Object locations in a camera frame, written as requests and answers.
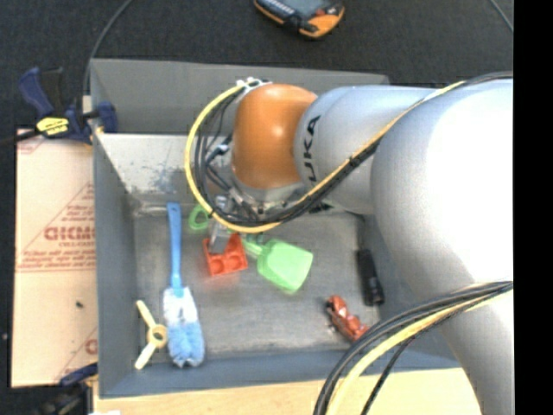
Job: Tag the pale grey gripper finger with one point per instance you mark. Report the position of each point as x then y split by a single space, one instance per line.
225 237
214 238

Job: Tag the red toy building brick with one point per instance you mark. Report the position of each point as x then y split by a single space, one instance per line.
226 262

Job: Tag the blue and white bottle brush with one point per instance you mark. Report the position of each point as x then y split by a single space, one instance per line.
176 249

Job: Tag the green plastic scoop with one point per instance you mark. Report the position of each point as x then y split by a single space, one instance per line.
285 266

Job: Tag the grey metal bin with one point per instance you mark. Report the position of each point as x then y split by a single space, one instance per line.
268 318

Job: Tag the black cylindrical tool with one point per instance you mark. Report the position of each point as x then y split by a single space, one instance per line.
370 277

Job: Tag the red-brown toy car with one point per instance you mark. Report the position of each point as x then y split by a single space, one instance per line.
345 318

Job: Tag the brown cardboard board red print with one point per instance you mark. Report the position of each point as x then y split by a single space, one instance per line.
52 240

